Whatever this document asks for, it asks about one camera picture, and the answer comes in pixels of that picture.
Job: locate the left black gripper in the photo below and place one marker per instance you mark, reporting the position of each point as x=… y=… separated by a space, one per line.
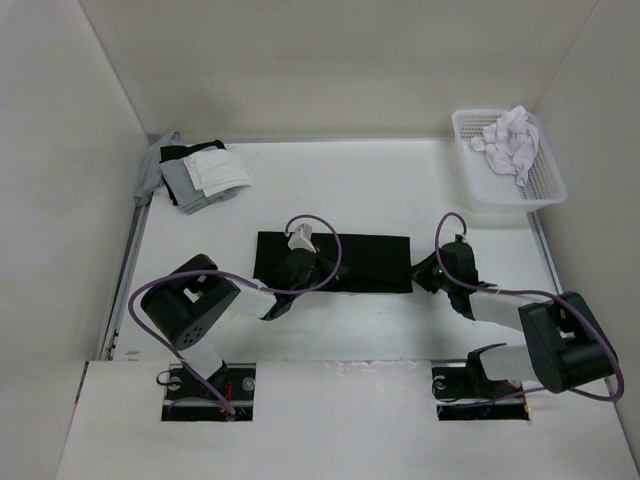
x=327 y=265

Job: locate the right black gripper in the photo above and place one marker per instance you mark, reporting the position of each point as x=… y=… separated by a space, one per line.
x=422 y=278

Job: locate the black tank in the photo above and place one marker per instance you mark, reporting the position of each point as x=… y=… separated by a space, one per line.
x=370 y=263
x=178 y=152

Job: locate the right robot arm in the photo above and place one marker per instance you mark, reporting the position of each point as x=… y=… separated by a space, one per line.
x=564 y=346

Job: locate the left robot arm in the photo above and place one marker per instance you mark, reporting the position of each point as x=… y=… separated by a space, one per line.
x=184 y=310

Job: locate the folded white tank top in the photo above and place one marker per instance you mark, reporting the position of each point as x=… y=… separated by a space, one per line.
x=215 y=172

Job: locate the folded grey tank top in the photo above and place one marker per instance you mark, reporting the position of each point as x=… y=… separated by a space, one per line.
x=182 y=191

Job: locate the white crumpled tank top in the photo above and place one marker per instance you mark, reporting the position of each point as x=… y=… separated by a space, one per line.
x=510 y=145

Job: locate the folded black tank top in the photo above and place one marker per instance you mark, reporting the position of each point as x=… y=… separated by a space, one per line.
x=178 y=152

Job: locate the white plastic basket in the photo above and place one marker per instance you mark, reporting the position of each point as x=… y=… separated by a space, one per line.
x=488 y=192

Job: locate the grey cloth at corner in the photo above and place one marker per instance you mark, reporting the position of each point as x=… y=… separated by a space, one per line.
x=149 y=176

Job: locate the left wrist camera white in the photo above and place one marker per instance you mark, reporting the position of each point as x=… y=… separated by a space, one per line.
x=301 y=239

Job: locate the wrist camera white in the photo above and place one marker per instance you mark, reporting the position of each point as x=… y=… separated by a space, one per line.
x=301 y=239
x=461 y=239

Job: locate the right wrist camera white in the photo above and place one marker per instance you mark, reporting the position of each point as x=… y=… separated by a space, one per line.
x=461 y=239

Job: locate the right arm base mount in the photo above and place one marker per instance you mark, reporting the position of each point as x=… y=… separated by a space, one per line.
x=463 y=393

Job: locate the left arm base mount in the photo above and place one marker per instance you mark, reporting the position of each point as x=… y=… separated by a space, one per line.
x=187 y=399

